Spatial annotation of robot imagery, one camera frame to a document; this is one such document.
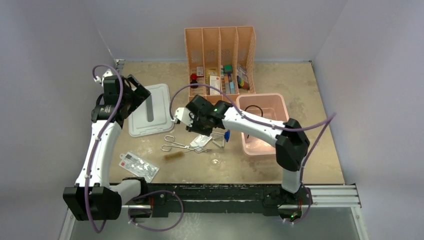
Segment green cube block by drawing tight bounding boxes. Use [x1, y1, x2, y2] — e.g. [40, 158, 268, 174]
[223, 64, 233, 74]

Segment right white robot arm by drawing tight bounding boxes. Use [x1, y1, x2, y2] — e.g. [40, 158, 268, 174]
[177, 95, 310, 204]

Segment orange plastic file organizer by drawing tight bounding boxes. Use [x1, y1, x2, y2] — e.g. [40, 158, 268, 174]
[184, 26, 256, 104]

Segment plastic packet with red label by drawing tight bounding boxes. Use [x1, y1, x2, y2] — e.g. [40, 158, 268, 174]
[119, 151, 160, 183]

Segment aluminium frame rail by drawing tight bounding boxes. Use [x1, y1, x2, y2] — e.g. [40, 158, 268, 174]
[307, 185, 362, 208]

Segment blue plastic clip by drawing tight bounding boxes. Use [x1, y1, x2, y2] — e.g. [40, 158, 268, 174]
[223, 130, 231, 142]

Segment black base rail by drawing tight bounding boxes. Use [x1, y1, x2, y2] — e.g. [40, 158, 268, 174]
[130, 183, 313, 222]

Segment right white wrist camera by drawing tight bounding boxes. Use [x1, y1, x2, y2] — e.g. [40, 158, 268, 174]
[172, 107, 193, 127]

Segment colourful item packet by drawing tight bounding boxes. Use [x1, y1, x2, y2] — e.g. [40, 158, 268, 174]
[236, 64, 250, 90]

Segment pink plastic bin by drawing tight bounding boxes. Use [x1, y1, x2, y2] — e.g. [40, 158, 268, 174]
[236, 93, 289, 156]

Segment small clear glass beaker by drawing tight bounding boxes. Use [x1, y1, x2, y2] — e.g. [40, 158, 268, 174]
[209, 155, 222, 169]

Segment black wire ring stand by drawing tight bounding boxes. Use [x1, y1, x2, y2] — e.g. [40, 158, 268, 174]
[244, 104, 264, 117]

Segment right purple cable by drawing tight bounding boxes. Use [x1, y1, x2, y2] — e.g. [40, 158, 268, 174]
[169, 83, 337, 186]

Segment metal crucible tongs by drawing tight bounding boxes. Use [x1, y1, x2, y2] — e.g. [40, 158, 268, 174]
[160, 135, 212, 153]

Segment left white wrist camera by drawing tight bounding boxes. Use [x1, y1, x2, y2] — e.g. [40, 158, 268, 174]
[93, 68, 114, 87]

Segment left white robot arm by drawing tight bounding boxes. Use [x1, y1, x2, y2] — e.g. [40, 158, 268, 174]
[62, 75, 151, 221]

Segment clay pipe triangle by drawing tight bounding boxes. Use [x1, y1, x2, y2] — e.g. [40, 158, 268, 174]
[211, 132, 227, 149]

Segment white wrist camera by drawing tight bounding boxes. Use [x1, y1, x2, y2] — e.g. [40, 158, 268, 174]
[172, 107, 193, 127]
[93, 68, 114, 87]

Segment red and black bottle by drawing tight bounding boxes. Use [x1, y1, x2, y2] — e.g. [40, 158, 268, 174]
[189, 73, 198, 89]

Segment white plastic bin lid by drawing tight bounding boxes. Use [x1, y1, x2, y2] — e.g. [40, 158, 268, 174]
[127, 83, 174, 138]

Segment white foil sachet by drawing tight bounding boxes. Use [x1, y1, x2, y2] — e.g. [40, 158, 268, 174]
[190, 134, 212, 152]

